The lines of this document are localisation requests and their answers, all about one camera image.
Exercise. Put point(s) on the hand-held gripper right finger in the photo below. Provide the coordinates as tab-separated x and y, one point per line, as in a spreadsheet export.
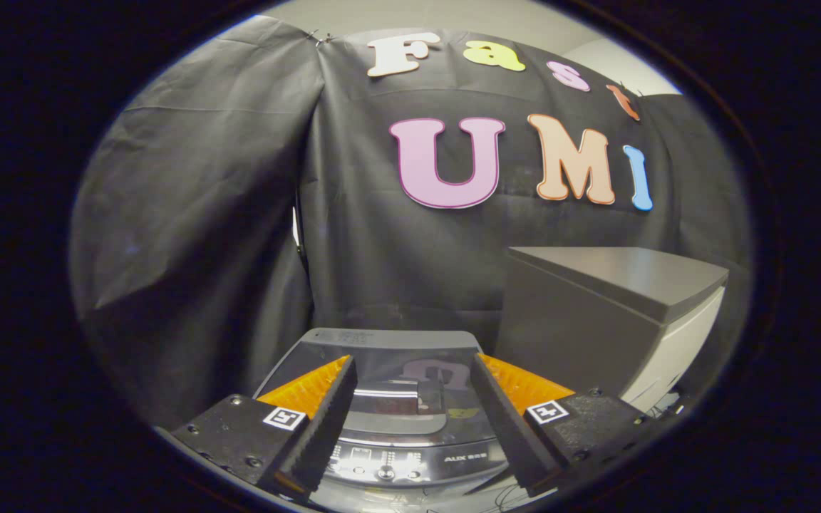
507	427

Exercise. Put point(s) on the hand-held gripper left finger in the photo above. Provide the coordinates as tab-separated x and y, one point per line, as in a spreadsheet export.
325	427

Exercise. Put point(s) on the grey washing machine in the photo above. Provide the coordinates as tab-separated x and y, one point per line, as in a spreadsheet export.
410	467

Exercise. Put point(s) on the grey and cream cabinet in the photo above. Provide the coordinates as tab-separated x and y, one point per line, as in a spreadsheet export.
581	313

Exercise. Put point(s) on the backdrop stand pole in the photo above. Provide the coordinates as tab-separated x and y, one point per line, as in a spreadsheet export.
301	242

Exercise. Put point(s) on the black backdrop cloth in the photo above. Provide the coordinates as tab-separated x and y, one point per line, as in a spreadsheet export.
197	214

